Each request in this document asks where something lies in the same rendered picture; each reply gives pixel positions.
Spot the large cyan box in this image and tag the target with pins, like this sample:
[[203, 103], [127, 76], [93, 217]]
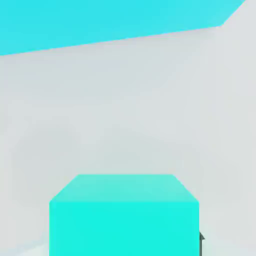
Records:
[[100, 20]]

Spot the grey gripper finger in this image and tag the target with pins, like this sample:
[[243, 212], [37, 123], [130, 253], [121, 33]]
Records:
[[201, 244]]

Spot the small turquoise cube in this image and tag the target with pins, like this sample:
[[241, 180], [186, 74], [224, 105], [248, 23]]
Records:
[[124, 220]]

